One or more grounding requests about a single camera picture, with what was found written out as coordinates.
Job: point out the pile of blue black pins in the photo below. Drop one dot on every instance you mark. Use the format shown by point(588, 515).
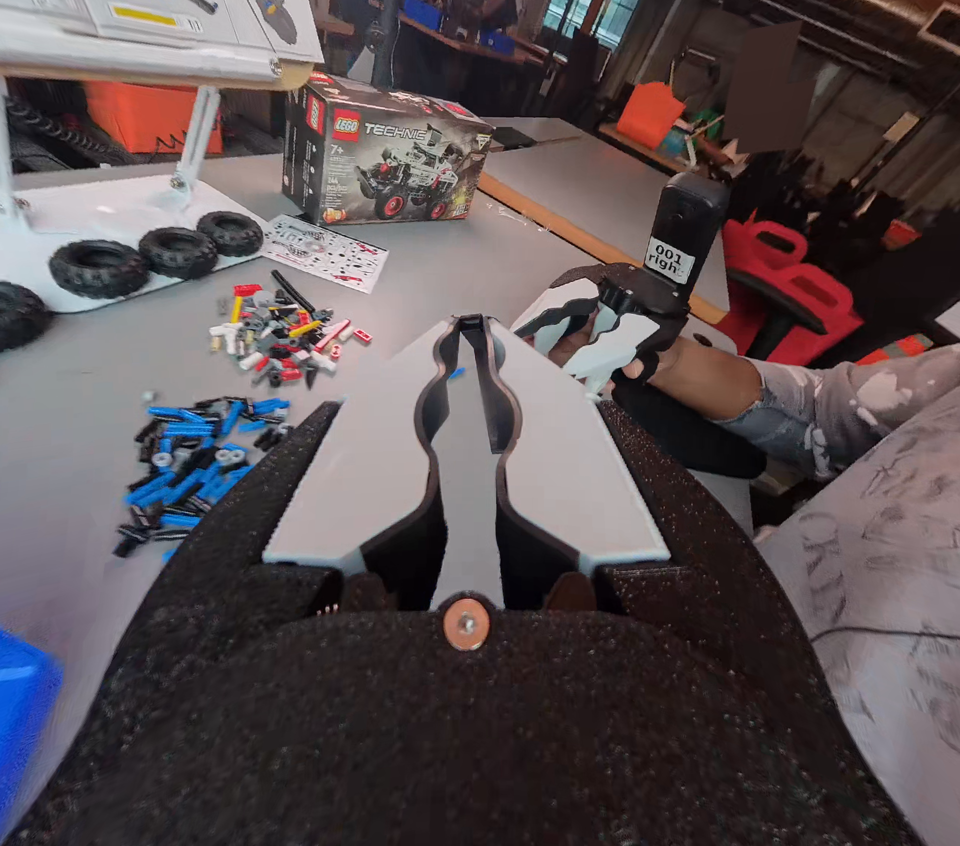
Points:
point(195, 463)

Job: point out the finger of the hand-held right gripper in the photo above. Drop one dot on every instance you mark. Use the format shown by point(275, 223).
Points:
point(619, 340)
point(551, 317)

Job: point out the white book stand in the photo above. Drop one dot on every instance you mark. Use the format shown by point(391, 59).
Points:
point(90, 208)

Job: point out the toy sticker sheet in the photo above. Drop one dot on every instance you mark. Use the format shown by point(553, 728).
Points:
point(322, 250)

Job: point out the black toothed toy rod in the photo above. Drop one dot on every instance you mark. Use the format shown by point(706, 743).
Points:
point(292, 291)

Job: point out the adjacent grey table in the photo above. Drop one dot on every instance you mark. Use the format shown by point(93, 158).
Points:
point(600, 186)

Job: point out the person's grey patterned clothing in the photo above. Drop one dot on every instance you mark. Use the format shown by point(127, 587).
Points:
point(885, 561)

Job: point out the person's right hand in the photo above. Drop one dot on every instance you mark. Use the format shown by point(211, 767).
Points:
point(670, 367)

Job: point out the grey desk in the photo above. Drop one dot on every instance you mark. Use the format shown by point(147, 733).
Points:
point(75, 366)

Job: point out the blue container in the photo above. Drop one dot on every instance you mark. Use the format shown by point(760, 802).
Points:
point(26, 711)

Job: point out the pile of mixed toy pieces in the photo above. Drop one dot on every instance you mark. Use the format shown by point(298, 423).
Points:
point(289, 343)

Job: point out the red chair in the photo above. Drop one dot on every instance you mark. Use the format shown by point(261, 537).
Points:
point(795, 291)

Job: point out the orange bag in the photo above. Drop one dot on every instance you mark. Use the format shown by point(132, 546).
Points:
point(651, 115)

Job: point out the toy truck cardboard box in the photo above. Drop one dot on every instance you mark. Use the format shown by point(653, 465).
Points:
point(390, 148)

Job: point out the orange crate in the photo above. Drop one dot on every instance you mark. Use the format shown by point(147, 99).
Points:
point(150, 115)

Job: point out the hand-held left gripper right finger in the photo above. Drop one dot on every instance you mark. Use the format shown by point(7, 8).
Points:
point(577, 471)

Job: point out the black toy beam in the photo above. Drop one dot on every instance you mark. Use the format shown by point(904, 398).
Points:
point(469, 323)

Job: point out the person's right forearm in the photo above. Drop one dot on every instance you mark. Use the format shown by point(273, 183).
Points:
point(727, 392)

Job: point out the black toy tire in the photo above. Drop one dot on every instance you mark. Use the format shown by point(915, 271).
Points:
point(178, 253)
point(99, 268)
point(21, 317)
point(230, 232)

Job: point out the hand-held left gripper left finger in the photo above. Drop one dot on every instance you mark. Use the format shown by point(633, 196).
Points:
point(360, 471)

